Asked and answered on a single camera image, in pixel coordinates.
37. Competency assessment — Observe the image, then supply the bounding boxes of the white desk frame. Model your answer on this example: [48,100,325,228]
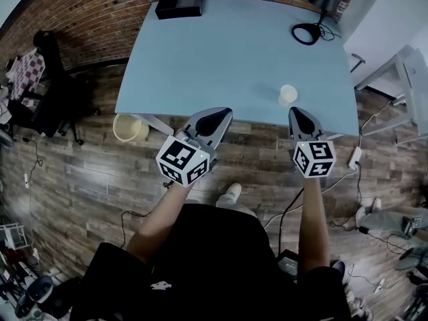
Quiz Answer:
[354,43,428,146]

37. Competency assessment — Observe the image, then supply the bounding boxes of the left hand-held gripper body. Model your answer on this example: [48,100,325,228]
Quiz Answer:
[155,128,221,189]

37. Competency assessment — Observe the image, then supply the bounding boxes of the person's right forearm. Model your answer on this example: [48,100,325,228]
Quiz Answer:
[296,177,332,277]

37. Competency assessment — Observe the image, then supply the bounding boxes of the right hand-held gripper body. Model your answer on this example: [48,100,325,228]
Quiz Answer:
[291,138,336,179]

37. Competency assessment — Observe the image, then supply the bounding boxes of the person's grey trousers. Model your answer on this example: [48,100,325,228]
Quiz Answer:
[215,194,258,217]

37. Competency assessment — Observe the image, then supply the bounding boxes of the purple checkered tablecloth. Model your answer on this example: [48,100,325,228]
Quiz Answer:
[5,48,46,103]

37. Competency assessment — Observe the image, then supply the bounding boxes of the black office chair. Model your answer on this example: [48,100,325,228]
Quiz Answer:
[6,30,102,146]

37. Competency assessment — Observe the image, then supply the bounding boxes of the person's black shirt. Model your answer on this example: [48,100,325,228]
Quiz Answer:
[70,203,352,321]

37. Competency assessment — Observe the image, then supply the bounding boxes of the black box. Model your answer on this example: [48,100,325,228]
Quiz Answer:
[154,0,207,21]

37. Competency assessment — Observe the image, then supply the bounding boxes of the cream round waste bin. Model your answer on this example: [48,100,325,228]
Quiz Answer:
[112,112,150,142]

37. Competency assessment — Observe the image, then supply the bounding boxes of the person's left forearm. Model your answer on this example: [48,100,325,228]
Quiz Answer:
[125,179,201,265]

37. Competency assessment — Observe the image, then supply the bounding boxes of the white paper cup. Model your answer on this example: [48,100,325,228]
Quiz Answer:
[277,84,298,107]

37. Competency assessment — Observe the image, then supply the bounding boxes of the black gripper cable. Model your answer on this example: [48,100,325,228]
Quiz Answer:
[263,187,305,259]

